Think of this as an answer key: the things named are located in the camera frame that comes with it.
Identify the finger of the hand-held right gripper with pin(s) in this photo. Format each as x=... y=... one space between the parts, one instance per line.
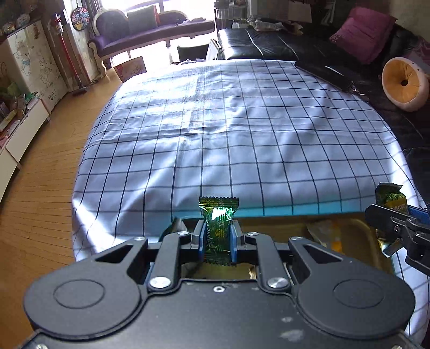
x=383 y=216
x=418 y=212

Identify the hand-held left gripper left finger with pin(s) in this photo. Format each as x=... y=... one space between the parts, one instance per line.
x=201 y=240

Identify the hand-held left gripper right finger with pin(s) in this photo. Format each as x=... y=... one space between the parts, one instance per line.
x=235 y=241

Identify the small green snack packet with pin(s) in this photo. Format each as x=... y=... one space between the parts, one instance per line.
x=393 y=201

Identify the green yellow snack packet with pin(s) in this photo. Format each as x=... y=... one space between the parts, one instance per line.
x=218 y=221

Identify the teal tin box gold inside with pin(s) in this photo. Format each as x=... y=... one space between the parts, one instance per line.
x=356 y=235

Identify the yellow white snack packet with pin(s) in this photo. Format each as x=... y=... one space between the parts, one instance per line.
x=322 y=231

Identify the white blue checked sheet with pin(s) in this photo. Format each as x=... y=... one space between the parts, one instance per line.
x=235 y=134

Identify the round orange white plush cushion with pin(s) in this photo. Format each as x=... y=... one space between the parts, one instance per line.
x=396 y=84

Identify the purple patterned pillow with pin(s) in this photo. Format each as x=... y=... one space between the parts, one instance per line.
x=420 y=47

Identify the pink pillow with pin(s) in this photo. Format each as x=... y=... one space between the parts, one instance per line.
x=364 y=33

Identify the pink tree print bag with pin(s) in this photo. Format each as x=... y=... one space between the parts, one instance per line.
x=131 y=68

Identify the black stool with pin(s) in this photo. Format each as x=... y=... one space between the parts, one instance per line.
x=191 y=53

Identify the black leather sofa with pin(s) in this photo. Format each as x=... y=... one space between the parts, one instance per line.
x=268 y=43

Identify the white low cabinet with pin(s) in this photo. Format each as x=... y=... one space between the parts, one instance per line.
x=23 y=134

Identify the purple chaise lounge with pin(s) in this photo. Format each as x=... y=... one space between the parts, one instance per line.
x=147 y=37

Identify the crumpled white plastic bag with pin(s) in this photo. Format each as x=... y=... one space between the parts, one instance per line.
x=267 y=24

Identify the white paper bag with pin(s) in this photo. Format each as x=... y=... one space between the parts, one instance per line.
x=300 y=11

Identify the red stick vacuum cleaner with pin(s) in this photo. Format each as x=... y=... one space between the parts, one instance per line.
x=69 y=57

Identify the grey green cushion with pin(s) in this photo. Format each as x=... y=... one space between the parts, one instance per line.
x=141 y=19

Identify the storage rack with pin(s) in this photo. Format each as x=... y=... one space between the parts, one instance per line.
x=230 y=11

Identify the pile of books and toys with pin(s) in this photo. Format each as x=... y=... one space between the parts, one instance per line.
x=11 y=107

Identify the cartoon print cabinet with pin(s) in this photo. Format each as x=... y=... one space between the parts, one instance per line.
x=33 y=63

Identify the round colourful dartboard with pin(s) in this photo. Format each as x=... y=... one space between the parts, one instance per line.
x=80 y=18

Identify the patterned curtain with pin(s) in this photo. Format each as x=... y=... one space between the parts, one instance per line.
x=91 y=6

